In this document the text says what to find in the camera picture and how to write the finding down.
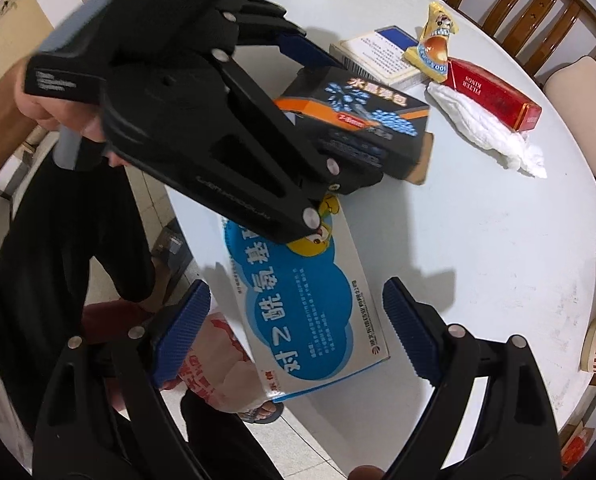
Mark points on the red cigarette box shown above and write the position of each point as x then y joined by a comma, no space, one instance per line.
488,92

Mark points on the yellow snack wrapper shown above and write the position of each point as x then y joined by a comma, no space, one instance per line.
430,45

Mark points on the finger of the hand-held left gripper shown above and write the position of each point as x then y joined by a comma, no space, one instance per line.
298,210
305,52

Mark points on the blue and white medicine box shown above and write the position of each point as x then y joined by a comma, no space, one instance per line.
303,310

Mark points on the person's right hand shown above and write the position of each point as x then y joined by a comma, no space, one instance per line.
365,474

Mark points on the person's left hand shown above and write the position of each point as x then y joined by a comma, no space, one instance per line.
53,115

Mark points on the white and blue cigarette box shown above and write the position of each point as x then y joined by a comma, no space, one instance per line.
373,55

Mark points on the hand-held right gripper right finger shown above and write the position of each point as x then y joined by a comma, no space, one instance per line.
413,332

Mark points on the red plastic bin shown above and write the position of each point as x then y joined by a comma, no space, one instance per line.
113,320

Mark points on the black box with blue print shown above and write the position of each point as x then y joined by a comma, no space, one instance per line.
378,105

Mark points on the white plastic bag red print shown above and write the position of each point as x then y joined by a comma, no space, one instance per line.
218,375

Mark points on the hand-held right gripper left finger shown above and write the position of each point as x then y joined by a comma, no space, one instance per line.
180,332

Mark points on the white tissue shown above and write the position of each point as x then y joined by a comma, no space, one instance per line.
478,120

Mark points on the person's foot in sandal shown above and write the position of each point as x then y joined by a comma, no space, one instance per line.
263,412

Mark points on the cream padded chair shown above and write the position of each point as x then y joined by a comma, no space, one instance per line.
585,110

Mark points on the orange cardboard box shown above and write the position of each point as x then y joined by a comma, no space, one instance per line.
578,442

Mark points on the cream cabinet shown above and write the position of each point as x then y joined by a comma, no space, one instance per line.
3,35

